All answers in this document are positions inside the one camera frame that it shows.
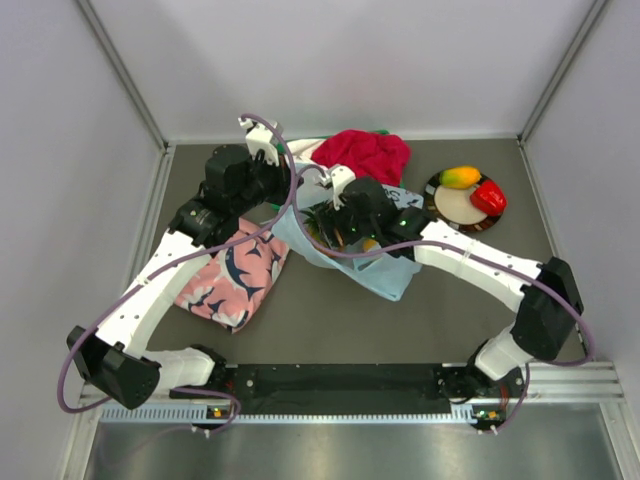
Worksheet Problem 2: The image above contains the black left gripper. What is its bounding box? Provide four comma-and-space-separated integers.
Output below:
232, 148, 303, 216

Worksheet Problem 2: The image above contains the yellow orange mango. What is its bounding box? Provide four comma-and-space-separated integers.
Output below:
362, 238, 380, 252

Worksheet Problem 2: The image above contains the plastic pineapple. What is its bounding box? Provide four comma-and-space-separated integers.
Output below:
300, 208, 326, 246

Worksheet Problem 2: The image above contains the light blue cartoon plastic bag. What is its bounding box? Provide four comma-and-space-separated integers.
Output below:
272, 161, 420, 301

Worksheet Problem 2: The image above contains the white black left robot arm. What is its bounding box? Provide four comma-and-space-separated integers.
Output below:
58, 141, 298, 410

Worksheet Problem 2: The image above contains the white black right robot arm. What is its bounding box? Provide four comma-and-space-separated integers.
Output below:
315, 171, 584, 396

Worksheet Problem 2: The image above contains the green plastic tray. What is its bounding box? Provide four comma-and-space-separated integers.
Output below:
269, 128, 407, 211

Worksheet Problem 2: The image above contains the white cloth in tray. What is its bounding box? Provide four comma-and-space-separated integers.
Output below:
287, 138, 326, 169

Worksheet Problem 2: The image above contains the red crumpled cloth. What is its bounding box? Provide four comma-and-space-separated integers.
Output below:
311, 130, 411, 186

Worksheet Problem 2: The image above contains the black patterned plate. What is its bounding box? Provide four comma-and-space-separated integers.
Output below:
423, 170, 505, 233

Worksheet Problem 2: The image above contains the yellow green mango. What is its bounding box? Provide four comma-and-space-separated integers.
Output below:
439, 166, 482, 190

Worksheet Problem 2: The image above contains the pink patterned cloth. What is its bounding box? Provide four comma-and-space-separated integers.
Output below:
174, 219, 289, 333

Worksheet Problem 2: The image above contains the red bell pepper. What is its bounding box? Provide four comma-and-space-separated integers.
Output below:
469, 180, 508, 216

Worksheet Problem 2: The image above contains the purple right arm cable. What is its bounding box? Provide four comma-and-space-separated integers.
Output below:
288, 164, 597, 434

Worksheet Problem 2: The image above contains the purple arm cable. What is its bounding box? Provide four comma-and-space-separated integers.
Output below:
55, 112, 297, 432
288, 164, 597, 434

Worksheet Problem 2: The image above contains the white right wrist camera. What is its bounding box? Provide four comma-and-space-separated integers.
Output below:
320, 165, 356, 210

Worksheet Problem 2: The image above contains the slotted cable duct rail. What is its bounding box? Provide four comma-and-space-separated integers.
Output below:
100, 403, 480, 425

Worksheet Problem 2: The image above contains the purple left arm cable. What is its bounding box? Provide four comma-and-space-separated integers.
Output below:
55, 112, 297, 432

